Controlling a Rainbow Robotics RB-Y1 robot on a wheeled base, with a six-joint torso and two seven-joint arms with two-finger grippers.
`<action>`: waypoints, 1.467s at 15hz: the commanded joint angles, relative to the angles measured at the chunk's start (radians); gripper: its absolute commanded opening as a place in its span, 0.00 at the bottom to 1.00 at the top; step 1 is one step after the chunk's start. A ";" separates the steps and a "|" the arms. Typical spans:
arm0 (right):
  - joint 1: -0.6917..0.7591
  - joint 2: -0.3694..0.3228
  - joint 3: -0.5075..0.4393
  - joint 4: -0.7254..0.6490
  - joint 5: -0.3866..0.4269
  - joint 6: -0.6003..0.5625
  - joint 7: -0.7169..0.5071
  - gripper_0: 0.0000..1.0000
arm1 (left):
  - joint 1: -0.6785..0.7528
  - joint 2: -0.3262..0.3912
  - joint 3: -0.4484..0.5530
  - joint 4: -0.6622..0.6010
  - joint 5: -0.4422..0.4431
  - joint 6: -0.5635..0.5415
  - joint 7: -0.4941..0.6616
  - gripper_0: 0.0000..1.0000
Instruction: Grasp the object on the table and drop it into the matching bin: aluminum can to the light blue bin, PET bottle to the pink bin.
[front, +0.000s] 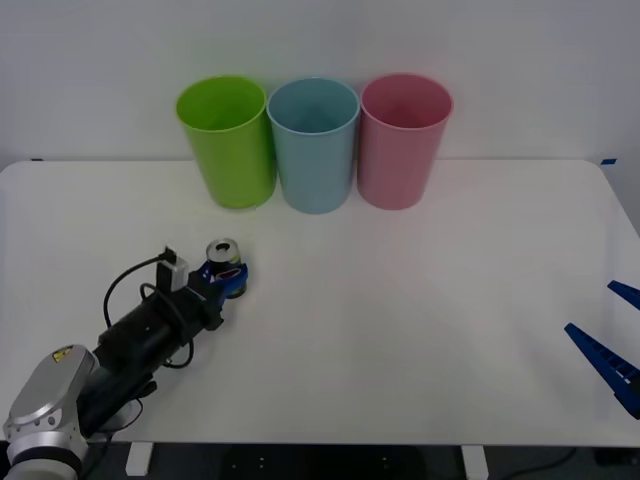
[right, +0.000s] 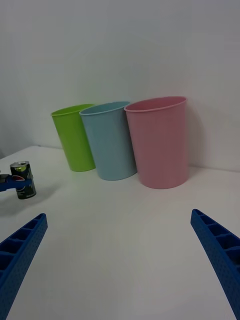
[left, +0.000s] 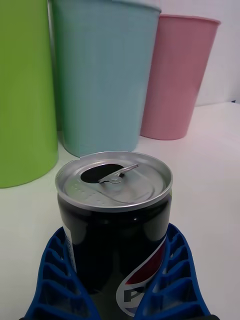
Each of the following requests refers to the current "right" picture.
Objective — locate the black drink can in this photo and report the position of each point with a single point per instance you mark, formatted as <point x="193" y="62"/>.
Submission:
<point x="27" y="191"/>

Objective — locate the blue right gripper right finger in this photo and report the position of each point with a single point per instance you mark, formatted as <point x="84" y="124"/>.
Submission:
<point x="220" y="245"/>

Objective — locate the pale blue plastic bin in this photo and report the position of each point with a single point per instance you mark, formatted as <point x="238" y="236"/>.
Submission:
<point x="112" y="145"/>

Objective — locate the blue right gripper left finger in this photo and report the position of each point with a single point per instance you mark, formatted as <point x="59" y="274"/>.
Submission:
<point x="22" y="245"/>

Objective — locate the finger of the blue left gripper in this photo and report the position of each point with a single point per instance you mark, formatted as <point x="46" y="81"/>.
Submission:
<point x="12" y="183"/>

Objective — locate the pink plastic bin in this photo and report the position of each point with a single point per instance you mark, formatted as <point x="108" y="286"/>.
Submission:
<point x="160" y="145"/>

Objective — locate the green plastic bin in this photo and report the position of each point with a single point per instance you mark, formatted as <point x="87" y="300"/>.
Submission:
<point x="72" y="140"/>

